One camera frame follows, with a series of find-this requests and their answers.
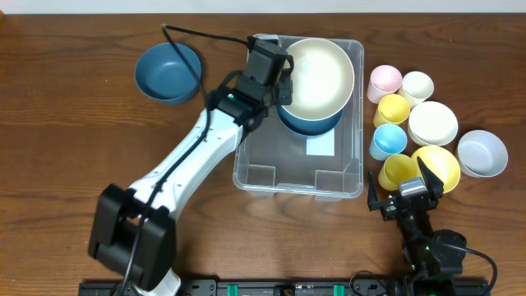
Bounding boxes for small cream bowl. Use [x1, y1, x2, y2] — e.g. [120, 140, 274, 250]
[408, 101, 459, 146]

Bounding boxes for large cream bowl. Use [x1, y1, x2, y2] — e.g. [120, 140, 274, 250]
[284, 38, 354, 121]

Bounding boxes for pink cup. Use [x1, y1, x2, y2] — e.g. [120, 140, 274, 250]
[367, 65, 403, 104]

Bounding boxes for light grey bowl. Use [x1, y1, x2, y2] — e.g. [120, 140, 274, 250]
[455, 130, 509, 178]

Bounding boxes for dark blue bowl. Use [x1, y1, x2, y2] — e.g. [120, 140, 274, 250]
[134, 43, 199, 105]
[276, 106, 344, 136]

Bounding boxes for cream cup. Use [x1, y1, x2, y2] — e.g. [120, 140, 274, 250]
[398, 71, 435, 109]

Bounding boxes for yellow cup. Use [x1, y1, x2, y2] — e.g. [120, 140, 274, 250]
[378, 154, 418, 191]
[373, 94, 411, 127]

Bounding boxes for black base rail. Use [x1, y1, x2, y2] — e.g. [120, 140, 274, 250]
[77, 277, 490, 296]

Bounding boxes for clear plastic storage container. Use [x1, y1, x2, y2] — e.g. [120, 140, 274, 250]
[233, 35, 364, 201]

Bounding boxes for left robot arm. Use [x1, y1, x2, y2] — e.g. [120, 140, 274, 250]
[88, 52, 294, 295]

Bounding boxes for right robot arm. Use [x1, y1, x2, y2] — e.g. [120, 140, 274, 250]
[367, 157, 467, 295]

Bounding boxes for light blue cup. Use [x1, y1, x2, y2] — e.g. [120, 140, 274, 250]
[369, 123, 408, 161]

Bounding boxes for yellow bowl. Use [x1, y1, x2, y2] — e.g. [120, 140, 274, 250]
[411, 146, 461, 193]

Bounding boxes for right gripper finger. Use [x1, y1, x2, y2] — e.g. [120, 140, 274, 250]
[367, 171, 379, 211]
[417, 156, 444, 200]

